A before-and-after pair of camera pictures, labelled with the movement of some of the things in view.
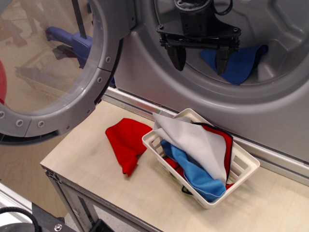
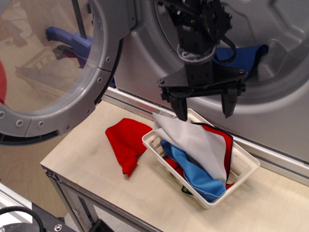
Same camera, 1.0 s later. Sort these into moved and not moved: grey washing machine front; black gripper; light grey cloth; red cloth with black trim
Moved: black gripper
Not moved: grey washing machine front; light grey cloth; red cloth with black trim
